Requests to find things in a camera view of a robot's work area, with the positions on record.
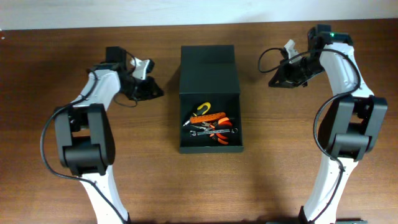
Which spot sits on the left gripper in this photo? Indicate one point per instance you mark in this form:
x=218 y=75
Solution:
x=142 y=88

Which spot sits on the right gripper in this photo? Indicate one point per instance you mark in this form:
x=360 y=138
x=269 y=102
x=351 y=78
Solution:
x=288 y=74

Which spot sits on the yellow black stubby screwdriver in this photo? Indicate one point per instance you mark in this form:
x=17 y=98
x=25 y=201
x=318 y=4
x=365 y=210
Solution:
x=200 y=110

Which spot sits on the silver combination wrench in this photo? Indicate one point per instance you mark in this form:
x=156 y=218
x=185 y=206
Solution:
x=199 y=133

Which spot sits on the orange black long-nose pliers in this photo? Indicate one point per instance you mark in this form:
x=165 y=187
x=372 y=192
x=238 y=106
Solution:
x=223 y=123

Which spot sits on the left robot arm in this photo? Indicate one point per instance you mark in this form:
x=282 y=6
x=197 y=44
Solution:
x=85 y=141

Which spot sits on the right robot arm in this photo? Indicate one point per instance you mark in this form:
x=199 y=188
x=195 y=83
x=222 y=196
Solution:
x=346 y=126

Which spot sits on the black open cardboard box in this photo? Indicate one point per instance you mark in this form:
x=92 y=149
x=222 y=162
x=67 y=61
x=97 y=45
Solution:
x=208 y=73

